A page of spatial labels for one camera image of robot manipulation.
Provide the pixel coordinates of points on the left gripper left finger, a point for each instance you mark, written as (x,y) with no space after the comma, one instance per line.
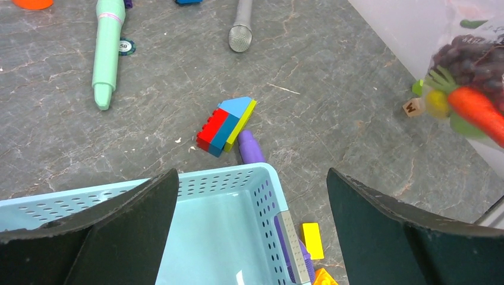
(118,241)

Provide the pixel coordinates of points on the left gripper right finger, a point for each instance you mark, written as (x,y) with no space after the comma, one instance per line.
(386,241)

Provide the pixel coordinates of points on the light blue plastic basket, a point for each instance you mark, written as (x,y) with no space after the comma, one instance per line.
(218,233)

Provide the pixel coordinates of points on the orange toy carrot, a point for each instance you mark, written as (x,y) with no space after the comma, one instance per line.
(469,103)

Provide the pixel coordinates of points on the clear orange zip bag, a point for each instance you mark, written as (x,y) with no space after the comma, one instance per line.
(471,10)

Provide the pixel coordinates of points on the dark red grape bunch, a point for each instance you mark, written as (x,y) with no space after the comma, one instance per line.
(474,61)

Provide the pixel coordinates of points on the green toy apple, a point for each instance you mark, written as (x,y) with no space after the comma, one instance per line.
(464,128)

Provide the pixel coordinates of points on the yellow toy corn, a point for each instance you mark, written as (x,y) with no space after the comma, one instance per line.
(436,103)

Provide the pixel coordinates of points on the green toy cucumber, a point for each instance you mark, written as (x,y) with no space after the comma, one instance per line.
(472,24)

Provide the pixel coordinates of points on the orange lego brick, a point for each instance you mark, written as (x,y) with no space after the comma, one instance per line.
(322,277)

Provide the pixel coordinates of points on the yellow flat brick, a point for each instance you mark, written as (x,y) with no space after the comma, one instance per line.
(313,240)

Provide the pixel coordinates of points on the wooden letter cube M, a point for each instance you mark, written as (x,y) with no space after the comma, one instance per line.
(414,107)

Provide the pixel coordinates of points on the multicolour stacked brick block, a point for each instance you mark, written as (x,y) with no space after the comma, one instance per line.
(221,130)

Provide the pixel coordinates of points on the purple toy cylinder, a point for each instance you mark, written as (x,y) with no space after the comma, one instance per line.
(296,258)

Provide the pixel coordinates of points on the green small cube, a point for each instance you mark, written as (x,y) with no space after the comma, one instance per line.
(417,88)

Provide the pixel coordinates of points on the small green poker chip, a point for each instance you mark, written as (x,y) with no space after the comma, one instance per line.
(126,47)

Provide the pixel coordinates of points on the mint green toy pen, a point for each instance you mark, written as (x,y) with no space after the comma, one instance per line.
(110,18)

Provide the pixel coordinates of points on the grey toy microphone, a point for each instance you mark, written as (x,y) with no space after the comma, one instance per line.
(240,34)

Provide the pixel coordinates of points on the blue toy car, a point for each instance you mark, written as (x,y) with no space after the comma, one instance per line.
(188,2)

